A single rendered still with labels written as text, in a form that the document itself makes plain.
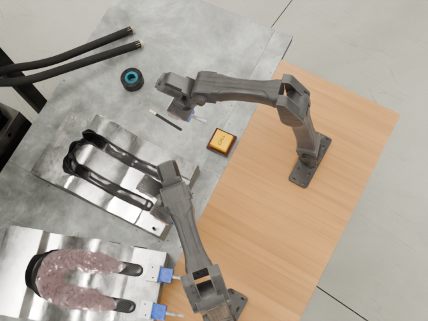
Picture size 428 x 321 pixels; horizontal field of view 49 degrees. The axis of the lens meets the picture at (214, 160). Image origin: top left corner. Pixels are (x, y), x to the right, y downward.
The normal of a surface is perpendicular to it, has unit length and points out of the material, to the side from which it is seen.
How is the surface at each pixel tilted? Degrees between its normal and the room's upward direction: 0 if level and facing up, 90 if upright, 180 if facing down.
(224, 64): 0
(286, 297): 0
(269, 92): 13
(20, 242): 0
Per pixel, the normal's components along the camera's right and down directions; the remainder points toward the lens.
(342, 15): -0.05, -0.32
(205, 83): -0.26, -0.36
